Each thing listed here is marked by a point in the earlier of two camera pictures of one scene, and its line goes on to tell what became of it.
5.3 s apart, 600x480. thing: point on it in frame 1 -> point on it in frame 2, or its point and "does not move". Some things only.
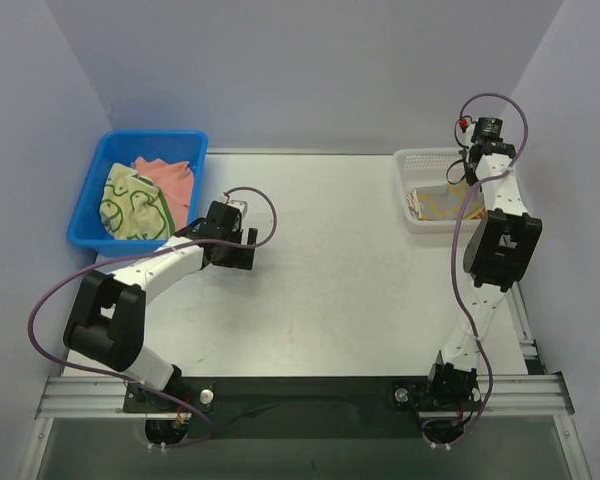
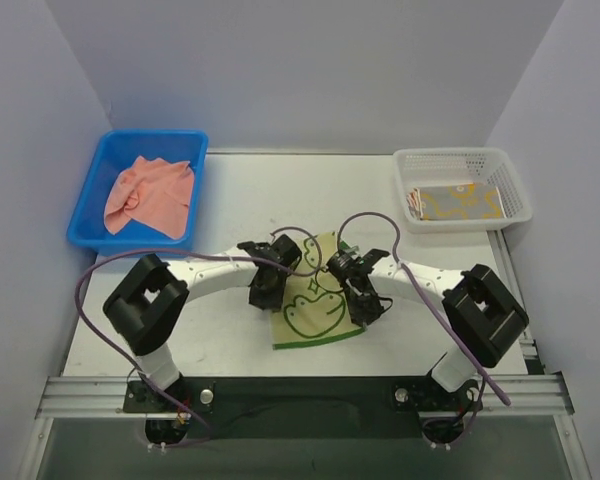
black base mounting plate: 297,407 does not move
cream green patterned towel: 133,207 -> 315,307
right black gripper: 469,155 -> 365,307
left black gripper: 241,250 -> 266,292
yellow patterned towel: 448,202 does not move
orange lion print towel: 414,204 does not move
